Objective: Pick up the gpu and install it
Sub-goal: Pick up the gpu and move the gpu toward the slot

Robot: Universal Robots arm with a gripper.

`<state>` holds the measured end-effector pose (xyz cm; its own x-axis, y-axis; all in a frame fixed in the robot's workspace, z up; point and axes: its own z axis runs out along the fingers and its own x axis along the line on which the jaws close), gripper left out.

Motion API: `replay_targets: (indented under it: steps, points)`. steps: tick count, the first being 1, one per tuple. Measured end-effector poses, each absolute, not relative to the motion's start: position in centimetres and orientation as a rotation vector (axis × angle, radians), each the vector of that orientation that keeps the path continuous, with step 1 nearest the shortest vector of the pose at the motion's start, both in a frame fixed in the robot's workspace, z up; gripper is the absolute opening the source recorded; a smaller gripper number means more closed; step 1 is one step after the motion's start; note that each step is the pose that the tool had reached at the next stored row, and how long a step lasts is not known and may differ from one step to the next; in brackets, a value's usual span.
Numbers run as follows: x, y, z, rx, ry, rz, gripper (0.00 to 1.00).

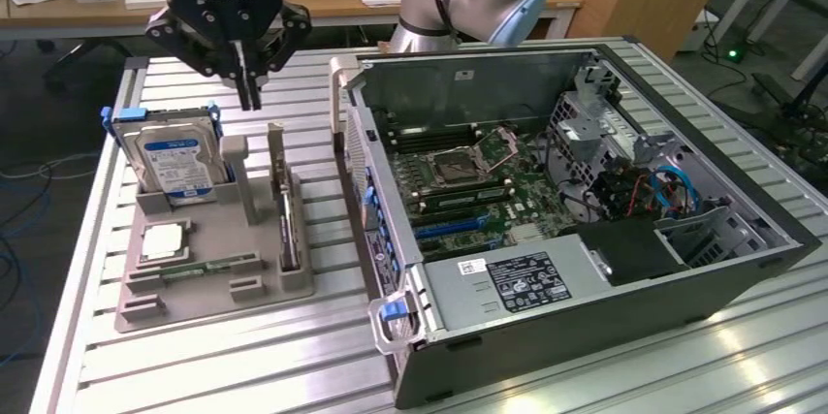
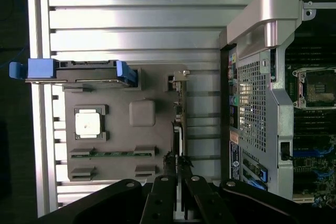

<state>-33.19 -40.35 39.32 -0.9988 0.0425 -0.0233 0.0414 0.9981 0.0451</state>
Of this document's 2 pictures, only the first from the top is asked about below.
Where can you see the silver CPU chip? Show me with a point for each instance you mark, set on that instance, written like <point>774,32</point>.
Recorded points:
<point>161,242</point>

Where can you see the open black PC case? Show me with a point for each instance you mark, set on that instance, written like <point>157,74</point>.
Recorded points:
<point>581,327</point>

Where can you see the green motherboard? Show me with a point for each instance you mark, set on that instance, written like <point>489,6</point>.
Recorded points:
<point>517,200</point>

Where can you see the hard disk blue label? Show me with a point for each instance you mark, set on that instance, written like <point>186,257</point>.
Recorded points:
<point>174,162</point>

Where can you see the blue expansion slot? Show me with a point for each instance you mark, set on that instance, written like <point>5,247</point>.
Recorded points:
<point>446,229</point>

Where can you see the metal socket cover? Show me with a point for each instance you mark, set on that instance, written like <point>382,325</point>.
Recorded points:
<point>497,149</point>

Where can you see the RAM stick white sticker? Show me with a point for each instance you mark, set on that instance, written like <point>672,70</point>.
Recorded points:
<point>465,197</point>

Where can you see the black plastic air duct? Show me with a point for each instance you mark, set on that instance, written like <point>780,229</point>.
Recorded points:
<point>626,249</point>

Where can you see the silver power supply unit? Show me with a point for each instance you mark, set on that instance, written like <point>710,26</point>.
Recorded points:
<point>465,297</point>

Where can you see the black graphics card metal bracket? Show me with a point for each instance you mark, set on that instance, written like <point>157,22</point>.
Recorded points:
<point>284,220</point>

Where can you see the grey plastic parts rack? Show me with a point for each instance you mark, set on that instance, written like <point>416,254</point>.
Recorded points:
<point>213,239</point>

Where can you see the metal disk bay cage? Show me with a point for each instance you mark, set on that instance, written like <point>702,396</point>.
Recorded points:
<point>581,142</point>

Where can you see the hard drive with blue label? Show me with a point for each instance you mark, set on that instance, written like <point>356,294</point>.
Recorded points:
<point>125,116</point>

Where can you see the green RAM stick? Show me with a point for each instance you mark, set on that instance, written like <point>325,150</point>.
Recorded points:
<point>200,268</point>

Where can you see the CPU socket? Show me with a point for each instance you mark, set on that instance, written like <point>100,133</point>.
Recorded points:
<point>452,167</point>

